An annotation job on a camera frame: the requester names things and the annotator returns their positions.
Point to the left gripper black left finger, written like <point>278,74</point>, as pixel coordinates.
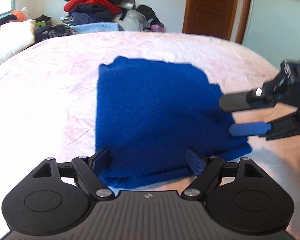
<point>86,173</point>

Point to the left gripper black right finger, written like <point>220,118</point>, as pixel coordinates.
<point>209,173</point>

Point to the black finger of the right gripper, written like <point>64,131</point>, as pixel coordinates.
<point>260,128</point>
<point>251,100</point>

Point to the blue knit sweater with rhinestones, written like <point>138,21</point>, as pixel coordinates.
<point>149,112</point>

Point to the dark navy clothes pile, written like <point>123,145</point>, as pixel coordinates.
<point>90,13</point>

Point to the white wardrobe door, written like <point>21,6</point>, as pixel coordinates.
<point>273,30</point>

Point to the pink floral bed blanket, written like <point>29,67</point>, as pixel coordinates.
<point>48,100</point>

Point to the brown wooden door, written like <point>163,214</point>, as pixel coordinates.
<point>225,19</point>

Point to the leopard print garment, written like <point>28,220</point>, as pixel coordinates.
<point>51,31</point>

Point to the light blue quilted blanket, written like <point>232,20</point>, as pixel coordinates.
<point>96,27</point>

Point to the white quilted puffer jacket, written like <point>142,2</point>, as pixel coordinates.
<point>15,37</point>

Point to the green plastic item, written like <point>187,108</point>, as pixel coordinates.
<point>40,24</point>

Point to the orange garment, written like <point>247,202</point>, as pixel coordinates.
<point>20,15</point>

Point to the black garment pile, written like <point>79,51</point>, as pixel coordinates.
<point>7,19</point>

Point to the red garment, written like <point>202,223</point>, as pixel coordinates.
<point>113,9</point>

